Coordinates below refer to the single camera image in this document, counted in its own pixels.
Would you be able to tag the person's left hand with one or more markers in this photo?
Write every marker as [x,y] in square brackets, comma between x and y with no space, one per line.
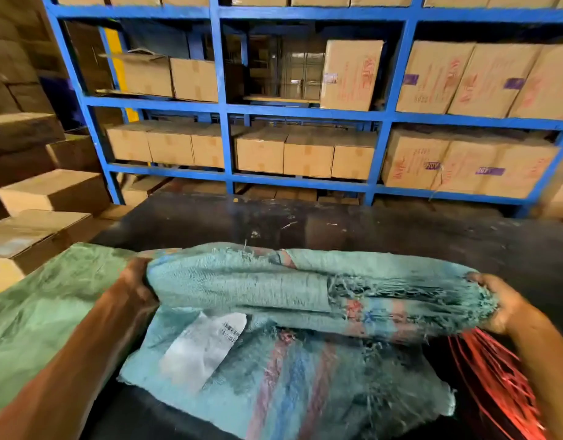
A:
[137,288]

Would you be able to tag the person's right hand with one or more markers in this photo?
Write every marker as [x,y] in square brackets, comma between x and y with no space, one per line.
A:
[508,311]

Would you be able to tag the green woven sack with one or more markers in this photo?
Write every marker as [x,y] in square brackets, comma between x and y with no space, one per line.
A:
[38,307]

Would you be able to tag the blue woven sack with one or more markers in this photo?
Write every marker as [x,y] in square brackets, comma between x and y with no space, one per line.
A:
[263,288]

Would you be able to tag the person's left forearm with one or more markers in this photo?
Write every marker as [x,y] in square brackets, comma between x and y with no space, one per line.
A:
[65,384]

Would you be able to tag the person's right forearm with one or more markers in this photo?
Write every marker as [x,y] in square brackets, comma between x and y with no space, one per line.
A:
[552,362]

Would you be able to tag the white paper label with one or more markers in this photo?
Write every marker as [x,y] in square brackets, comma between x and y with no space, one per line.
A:
[194,348]

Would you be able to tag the tall stack of printed cartons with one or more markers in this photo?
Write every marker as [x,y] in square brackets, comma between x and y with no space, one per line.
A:
[561,201]

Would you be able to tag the pile of brown cardboard boxes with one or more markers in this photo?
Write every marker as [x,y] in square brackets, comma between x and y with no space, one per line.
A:
[52,192]

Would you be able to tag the rows of red printed boxes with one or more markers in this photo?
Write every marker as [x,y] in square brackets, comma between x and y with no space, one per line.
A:
[488,82]

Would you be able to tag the flat cardboard sheet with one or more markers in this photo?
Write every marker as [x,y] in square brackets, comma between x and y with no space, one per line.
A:
[277,99]

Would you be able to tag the blue metal shelf rack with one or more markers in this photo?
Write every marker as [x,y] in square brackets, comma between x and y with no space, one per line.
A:
[304,110]

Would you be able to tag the yellow vertical post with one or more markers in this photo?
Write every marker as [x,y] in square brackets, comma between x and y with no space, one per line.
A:
[112,41]

